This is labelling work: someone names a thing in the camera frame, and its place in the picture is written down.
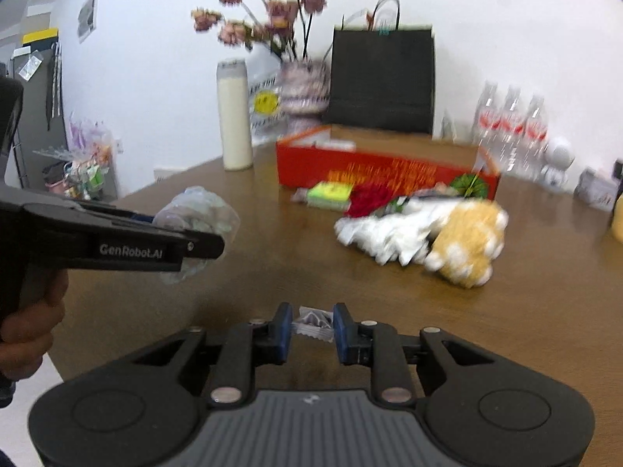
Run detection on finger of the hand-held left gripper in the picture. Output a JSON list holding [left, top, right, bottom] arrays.
[[88, 224, 225, 261], [78, 203, 157, 227]]

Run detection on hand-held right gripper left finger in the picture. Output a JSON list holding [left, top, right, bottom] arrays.
[[121, 302, 294, 409]]

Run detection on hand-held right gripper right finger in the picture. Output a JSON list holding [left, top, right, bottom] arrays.
[[332, 302, 502, 406]]

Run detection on small clear sachet packet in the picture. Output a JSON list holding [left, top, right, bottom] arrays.
[[292, 306, 336, 341]]

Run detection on red rose flower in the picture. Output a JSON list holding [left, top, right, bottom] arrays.
[[347, 186, 397, 219]]

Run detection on green tissue packet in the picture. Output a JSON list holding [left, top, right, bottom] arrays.
[[306, 182, 354, 211]]

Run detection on yellow plush toy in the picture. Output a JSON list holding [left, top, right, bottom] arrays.
[[423, 199, 509, 289]]

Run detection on red cardboard box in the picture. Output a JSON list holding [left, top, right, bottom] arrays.
[[275, 125, 502, 201]]

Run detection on wooden desktop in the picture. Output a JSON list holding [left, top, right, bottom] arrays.
[[49, 126, 623, 467]]

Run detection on person's left hand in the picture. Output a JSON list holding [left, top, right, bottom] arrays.
[[0, 270, 69, 392]]

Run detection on white fluffy cloth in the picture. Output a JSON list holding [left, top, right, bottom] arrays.
[[335, 197, 456, 267]]

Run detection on cream thermos bottle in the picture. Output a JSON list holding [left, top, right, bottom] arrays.
[[216, 58, 254, 172]]

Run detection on dark cabinet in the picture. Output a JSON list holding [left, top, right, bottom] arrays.
[[0, 26, 69, 190]]

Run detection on clear smiley plastic bag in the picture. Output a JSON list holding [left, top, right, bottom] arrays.
[[246, 51, 288, 147]]

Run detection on purple knitted vase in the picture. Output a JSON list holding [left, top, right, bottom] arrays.
[[281, 60, 331, 118]]

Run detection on black paper bag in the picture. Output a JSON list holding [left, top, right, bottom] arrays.
[[321, 0, 435, 136]]

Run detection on dried pink flowers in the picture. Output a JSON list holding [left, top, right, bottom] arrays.
[[191, 0, 328, 65]]

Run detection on white robot figurine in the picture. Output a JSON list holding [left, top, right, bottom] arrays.
[[540, 136, 576, 191]]

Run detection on grey box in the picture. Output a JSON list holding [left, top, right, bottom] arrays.
[[574, 168, 618, 211]]

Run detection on wire rack with small goods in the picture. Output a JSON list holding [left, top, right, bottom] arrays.
[[32, 112, 118, 202]]

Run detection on wall poster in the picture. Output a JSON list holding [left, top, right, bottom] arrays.
[[77, 0, 99, 42]]

